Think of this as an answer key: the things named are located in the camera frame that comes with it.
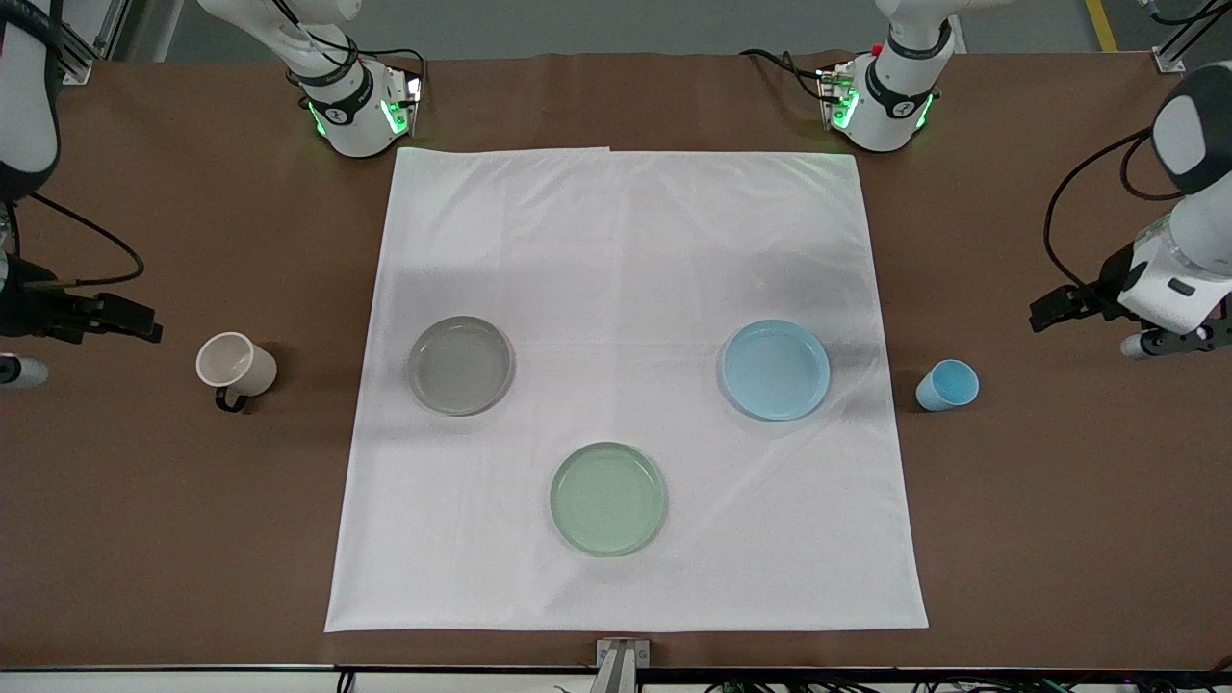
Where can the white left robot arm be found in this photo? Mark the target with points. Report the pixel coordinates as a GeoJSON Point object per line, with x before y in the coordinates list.
{"type": "Point", "coordinates": [890, 106]}

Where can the metal table edge bracket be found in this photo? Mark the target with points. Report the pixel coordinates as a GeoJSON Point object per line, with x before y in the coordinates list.
{"type": "Point", "coordinates": [622, 656]}

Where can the light blue plate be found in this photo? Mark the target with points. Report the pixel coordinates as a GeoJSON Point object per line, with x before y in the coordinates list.
{"type": "Point", "coordinates": [776, 370]}

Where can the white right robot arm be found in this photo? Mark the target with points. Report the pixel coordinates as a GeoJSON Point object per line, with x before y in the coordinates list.
{"type": "Point", "coordinates": [354, 115]}

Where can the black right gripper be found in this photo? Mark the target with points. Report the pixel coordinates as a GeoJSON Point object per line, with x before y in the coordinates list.
{"type": "Point", "coordinates": [29, 311]}

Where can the white cloth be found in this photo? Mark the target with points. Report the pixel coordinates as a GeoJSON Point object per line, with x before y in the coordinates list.
{"type": "Point", "coordinates": [626, 241]}

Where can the aluminium frame profile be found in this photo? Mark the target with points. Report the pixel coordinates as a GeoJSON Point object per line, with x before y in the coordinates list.
{"type": "Point", "coordinates": [96, 38]}
{"type": "Point", "coordinates": [1167, 43]}

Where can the gray plate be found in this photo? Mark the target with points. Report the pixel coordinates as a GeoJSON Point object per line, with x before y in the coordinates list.
{"type": "Point", "coordinates": [460, 366]}

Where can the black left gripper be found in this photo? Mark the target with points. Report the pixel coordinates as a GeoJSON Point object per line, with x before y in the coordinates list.
{"type": "Point", "coordinates": [1103, 292]}

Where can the light blue cup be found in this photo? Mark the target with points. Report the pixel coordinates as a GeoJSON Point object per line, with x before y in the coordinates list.
{"type": "Point", "coordinates": [948, 385]}

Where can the light green plate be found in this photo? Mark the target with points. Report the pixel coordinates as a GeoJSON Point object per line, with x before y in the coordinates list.
{"type": "Point", "coordinates": [607, 499]}

